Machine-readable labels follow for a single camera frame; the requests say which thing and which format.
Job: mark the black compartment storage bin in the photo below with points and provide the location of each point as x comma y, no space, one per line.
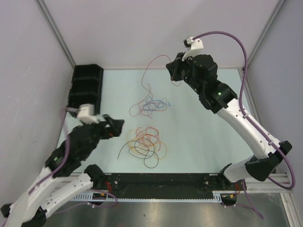
86,86

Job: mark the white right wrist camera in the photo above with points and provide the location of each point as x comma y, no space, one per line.
194,47

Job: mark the grey slotted cable duct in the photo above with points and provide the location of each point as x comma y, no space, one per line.
208,197

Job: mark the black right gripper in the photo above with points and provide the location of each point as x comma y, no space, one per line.
174,67

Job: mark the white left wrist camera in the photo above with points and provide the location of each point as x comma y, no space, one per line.
85,113

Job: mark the aluminium corner post right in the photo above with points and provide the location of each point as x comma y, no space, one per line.
266,29

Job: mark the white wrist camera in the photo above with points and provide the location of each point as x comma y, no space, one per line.
194,47
85,113

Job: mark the aluminium corner post left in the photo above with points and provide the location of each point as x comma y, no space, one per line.
55,30

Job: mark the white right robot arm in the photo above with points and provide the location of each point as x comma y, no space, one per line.
200,73

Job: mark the aluminium corner post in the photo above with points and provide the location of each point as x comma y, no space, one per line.
266,29
55,30

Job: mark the aluminium frame rail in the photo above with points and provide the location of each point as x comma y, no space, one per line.
120,181

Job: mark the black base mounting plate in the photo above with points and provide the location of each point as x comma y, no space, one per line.
231,194

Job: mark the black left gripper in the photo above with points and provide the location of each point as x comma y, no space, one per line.
109,132

